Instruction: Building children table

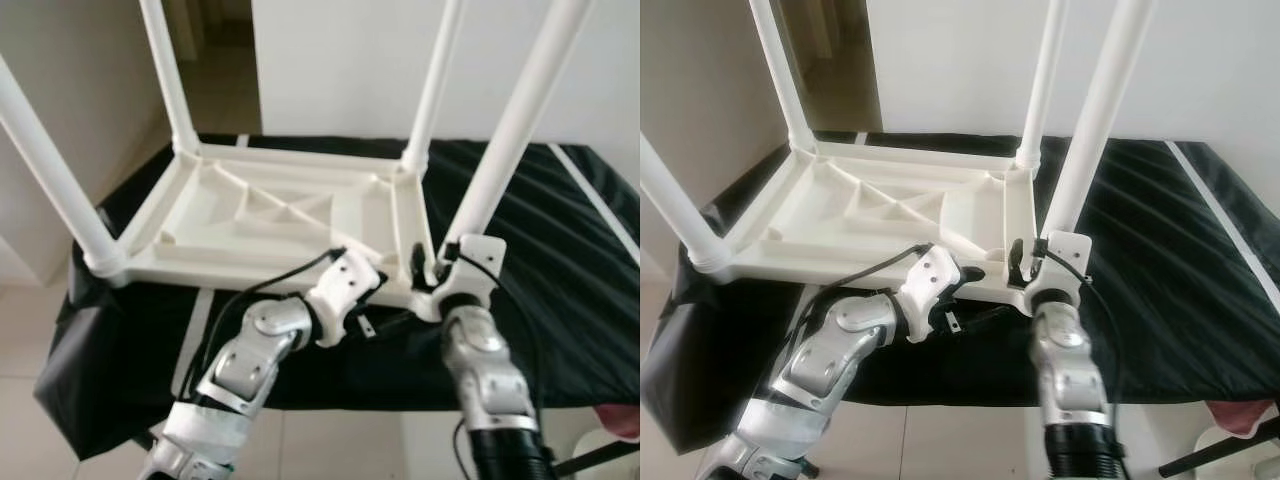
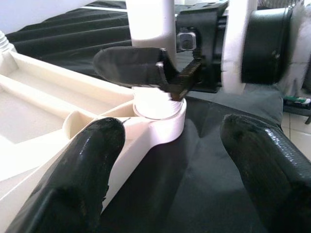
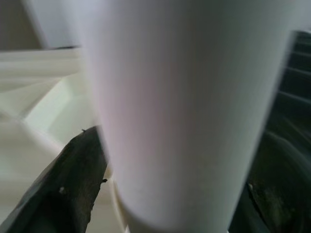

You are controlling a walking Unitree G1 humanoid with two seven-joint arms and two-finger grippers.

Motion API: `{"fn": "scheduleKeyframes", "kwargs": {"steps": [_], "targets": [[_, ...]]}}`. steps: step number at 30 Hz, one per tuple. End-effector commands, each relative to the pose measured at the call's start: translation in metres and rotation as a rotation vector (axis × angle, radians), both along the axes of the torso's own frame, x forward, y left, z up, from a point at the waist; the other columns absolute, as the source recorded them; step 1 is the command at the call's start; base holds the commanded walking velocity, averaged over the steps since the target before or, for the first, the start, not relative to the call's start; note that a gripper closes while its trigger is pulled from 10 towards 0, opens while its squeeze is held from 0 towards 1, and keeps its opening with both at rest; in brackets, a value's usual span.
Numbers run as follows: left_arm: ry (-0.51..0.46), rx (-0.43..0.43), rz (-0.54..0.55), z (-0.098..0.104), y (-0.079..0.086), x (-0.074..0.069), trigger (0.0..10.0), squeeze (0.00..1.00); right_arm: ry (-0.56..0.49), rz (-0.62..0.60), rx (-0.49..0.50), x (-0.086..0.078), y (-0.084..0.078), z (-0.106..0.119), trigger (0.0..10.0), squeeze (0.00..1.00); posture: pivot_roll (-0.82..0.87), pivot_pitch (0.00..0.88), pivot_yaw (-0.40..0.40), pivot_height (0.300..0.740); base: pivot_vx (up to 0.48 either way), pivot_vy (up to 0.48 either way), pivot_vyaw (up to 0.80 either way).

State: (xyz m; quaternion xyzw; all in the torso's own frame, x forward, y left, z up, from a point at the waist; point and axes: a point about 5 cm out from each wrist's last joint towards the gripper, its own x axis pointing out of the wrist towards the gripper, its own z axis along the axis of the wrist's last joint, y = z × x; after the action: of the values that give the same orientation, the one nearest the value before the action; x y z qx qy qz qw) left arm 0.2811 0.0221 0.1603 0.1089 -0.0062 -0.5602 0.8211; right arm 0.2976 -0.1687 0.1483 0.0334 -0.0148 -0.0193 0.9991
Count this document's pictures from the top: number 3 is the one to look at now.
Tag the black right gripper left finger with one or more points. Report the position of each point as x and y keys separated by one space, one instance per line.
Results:
x=60 y=189

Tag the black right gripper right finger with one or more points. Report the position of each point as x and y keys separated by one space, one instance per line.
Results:
x=257 y=213

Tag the white plastic table top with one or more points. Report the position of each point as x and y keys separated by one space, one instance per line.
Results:
x=36 y=109

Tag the white plastic table leg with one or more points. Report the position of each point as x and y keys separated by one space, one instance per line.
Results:
x=182 y=109

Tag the black table cloth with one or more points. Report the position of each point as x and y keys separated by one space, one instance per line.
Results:
x=291 y=121

